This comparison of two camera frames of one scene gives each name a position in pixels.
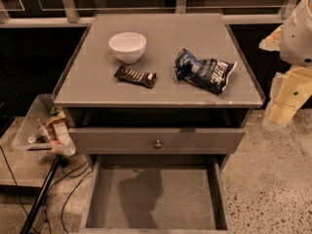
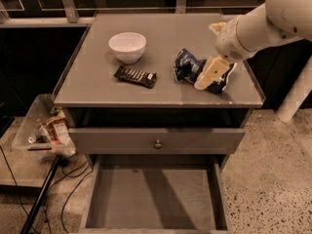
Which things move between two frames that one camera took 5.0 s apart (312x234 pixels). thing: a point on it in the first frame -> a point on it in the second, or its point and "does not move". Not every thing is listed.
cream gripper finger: [272, 42] -> [217, 27]
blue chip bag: [209, 74] does not move
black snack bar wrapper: [141, 77] does not move
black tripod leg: [50, 175] does not move
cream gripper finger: [291, 89] -> [215, 66]
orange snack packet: [56, 127] does not move
